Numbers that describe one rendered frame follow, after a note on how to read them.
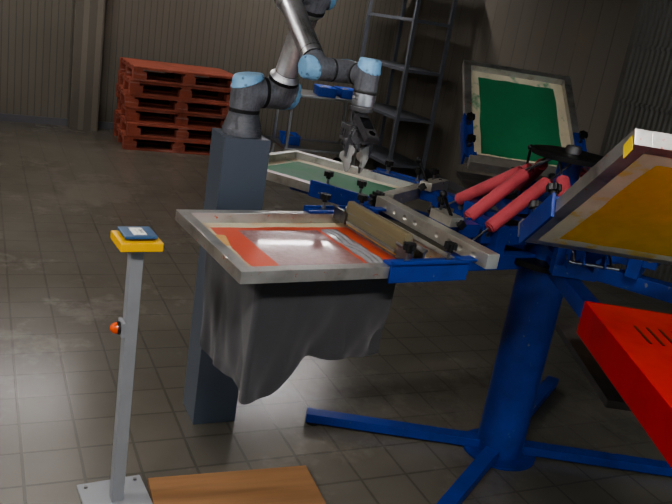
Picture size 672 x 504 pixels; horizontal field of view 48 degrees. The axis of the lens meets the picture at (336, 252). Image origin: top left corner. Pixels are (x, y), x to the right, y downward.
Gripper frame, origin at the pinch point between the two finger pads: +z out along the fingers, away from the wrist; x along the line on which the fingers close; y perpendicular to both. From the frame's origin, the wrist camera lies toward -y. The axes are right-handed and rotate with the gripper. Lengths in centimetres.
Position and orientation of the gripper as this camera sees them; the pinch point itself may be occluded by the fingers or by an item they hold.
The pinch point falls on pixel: (354, 169)
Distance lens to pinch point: 247.8
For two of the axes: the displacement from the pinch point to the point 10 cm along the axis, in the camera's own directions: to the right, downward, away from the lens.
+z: -1.7, 9.5, 2.8
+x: -8.6, -0.1, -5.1
